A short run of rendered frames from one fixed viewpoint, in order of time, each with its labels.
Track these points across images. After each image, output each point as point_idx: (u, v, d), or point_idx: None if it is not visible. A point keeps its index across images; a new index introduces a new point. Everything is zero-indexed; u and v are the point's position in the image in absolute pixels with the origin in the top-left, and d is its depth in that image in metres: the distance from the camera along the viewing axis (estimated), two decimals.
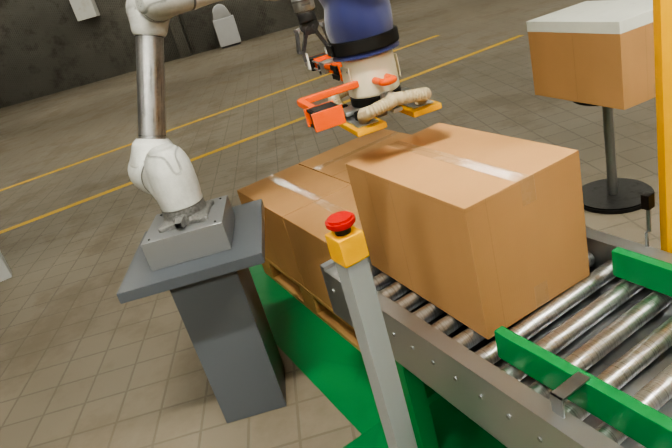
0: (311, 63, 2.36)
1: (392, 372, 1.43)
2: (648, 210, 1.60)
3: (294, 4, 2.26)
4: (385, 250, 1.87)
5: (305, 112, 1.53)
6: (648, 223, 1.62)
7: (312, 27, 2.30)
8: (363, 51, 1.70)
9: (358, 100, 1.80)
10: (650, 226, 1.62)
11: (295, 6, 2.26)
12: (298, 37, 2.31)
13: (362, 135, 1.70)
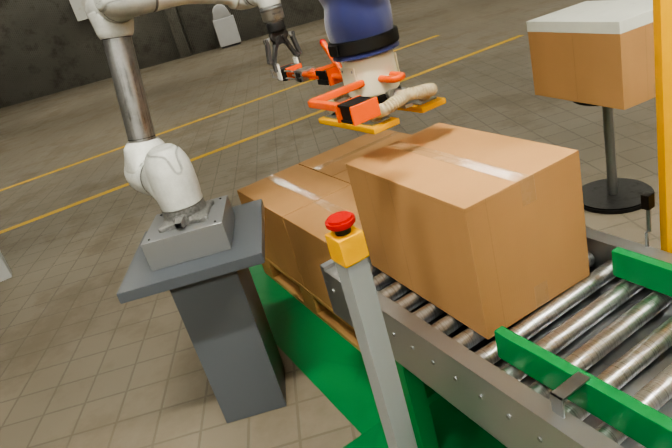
0: (282, 73, 2.31)
1: (392, 372, 1.43)
2: (648, 210, 1.60)
3: (264, 13, 2.20)
4: (385, 250, 1.87)
5: (336, 108, 1.49)
6: (648, 223, 1.62)
7: (282, 36, 2.26)
8: (372, 49, 1.70)
9: None
10: (650, 226, 1.62)
11: (265, 15, 2.21)
12: (269, 47, 2.25)
13: (378, 132, 1.69)
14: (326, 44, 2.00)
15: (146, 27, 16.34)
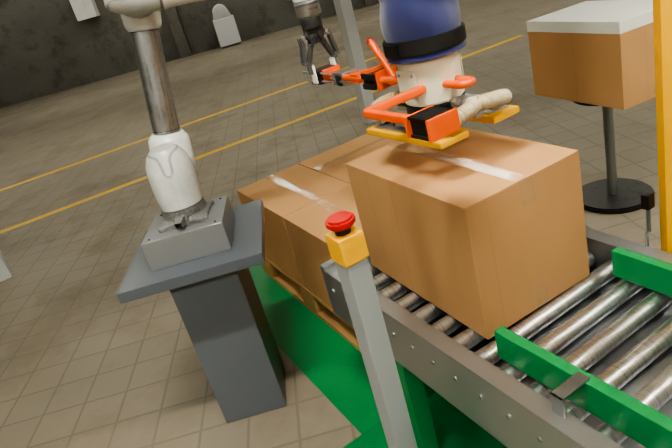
0: (317, 76, 2.06)
1: (392, 372, 1.43)
2: (648, 210, 1.60)
3: (299, 8, 1.95)
4: (385, 250, 1.87)
5: (406, 121, 1.24)
6: (648, 223, 1.62)
7: (319, 34, 2.01)
8: (438, 49, 1.44)
9: (423, 108, 1.54)
10: (650, 226, 1.62)
11: (300, 10, 1.96)
12: (304, 46, 2.00)
13: (445, 147, 1.44)
14: (374, 43, 1.75)
15: None
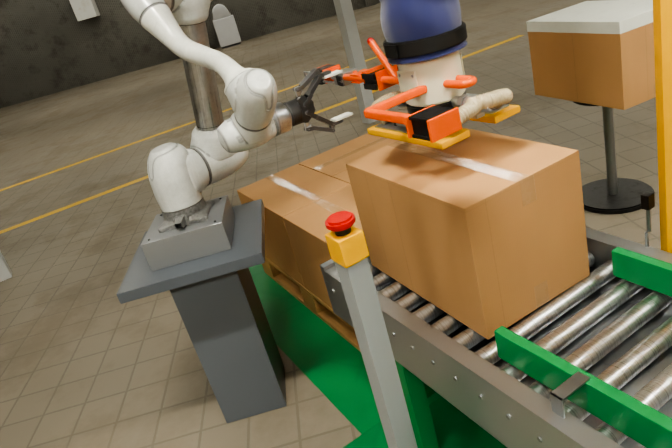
0: None
1: (392, 372, 1.43)
2: (648, 210, 1.60)
3: None
4: (385, 250, 1.87)
5: (407, 121, 1.24)
6: (648, 223, 1.62)
7: None
8: (439, 49, 1.44)
9: (424, 108, 1.54)
10: (650, 226, 1.62)
11: None
12: (301, 85, 1.68)
13: (446, 147, 1.44)
14: (375, 43, 1.75)
15: None
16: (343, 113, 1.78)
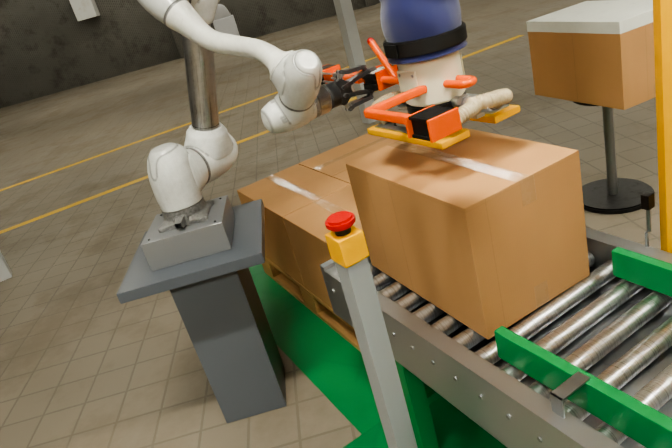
0: None
1: (392, 372, 1.43)
2: (648, 210, 1.60)
3: None
4: (385, 250, 1.87)
5: (407, 121, 1.24)
6: (648, 223, 1.62)
7: None
8: (439, 49, 1.44)
9: (424, 108, 1.54)
10: (650, 226, 1.62)
11: None
12: None
13: (446, 147, 1.44)
14: (375, 43, 1.75)
15: (146, 27, 16.34)
16: None
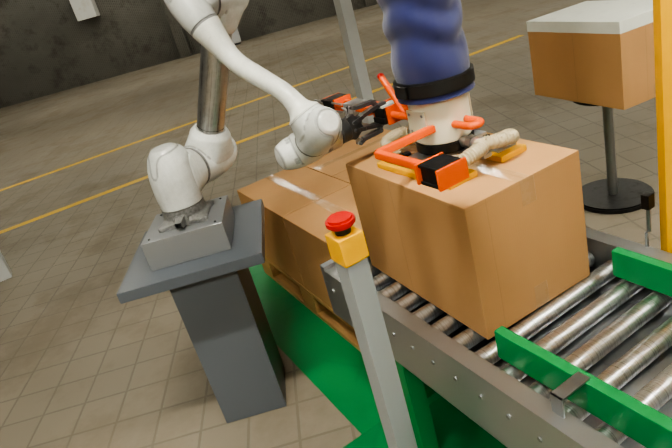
0: (328, 105, 2.11)
1: (392, 372, 1.43)
2: (648, 210, 1.60)
3: None
4: (385, 250, 1.87)
5: (416, 168, 1.28)
6: (648, 223, 1.62)
7: None
8: (447, 92, 1.49)
9: (433, 147, 1.59)
10: (650, 226, 1.62)
11: None
12: None
13: (454, 187, 1.48)
14: (385, 78, 1.79)
15: (146, 27, 16.34)
16: None
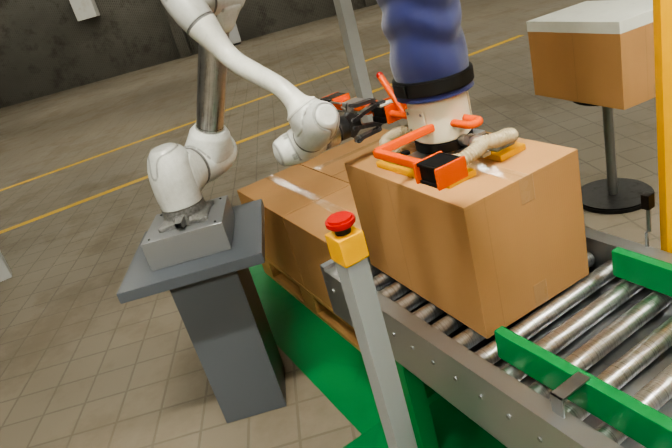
0: None
1: (392, 372, 1.43)
2: (648, 210, 1.60)
3: None
4: (384, 250, 1.87)
5: (415, 167, 1.28)
6: (648, 223, 1.62)
7: None
8: (446, 91, 1.49)
9: (432, 146, 1.59)
10: (650, 226, 1.62)
11: None
12: None
13: (453, 186, 1.48)
14: (384, 77, 1.79)
15: (146, 27, 16.34)
16: None
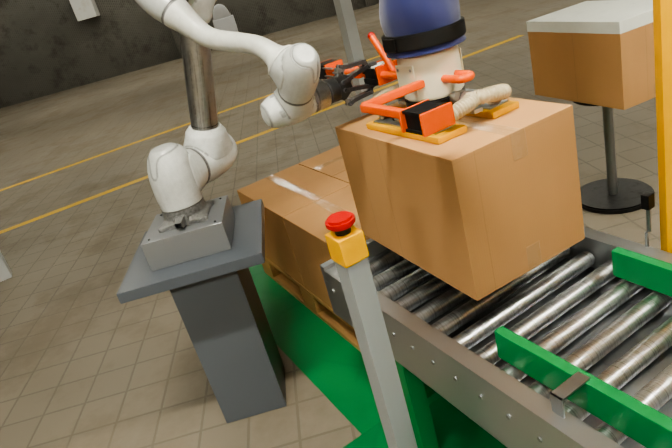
0: (320, 71, 2.06)
1: (392, 372, 1.43)
2: (648, 210, 1.60)
3: None
4: (375, 216, 1.82)
5: (400, 115, 1.23)
6: (648, 223, 1.62)
7: None
8: (436, 43, 1.44)
9: None
10: (650, 226, 1.62)
11: None
12: None
13: (443, 142, 1.43)
14: (375, 38, 1.74)
15: (146, 27, 16.34)
16: None
